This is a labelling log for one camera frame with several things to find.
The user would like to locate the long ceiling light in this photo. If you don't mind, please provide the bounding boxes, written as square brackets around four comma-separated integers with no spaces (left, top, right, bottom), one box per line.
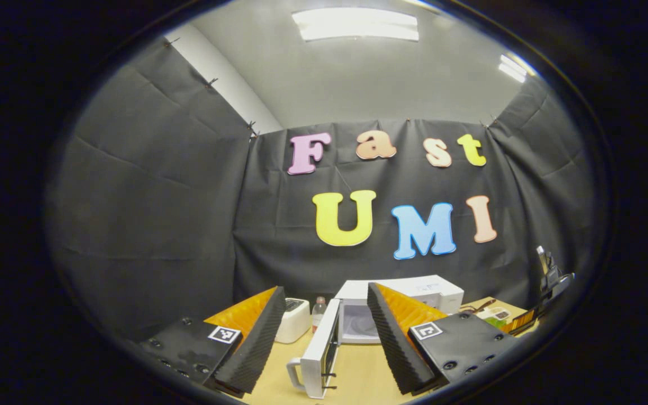
[292,7,419,42]

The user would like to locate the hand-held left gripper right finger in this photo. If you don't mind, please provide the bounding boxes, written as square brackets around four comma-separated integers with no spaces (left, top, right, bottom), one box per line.
[367,282,521,395]

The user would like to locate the white toaster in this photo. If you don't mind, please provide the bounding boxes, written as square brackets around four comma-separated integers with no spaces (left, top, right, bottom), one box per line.
[274,298,312,344]

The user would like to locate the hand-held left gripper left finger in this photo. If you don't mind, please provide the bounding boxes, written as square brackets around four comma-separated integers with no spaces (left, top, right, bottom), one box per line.
[133,286,287,395]

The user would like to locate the white microwave oven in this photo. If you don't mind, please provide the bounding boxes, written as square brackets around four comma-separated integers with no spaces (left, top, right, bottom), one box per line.
[286,274,465,400]

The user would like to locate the black backdrop cloth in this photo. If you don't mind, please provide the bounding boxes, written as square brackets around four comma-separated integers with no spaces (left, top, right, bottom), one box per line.
[46,37,606,341]

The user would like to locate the white divided seasoning dish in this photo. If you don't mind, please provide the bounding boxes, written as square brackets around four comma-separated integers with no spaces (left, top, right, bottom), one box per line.
[476,307,513,328]

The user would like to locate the clear water bottle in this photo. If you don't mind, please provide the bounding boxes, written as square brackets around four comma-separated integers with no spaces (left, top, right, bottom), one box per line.
[311,296,327,334]

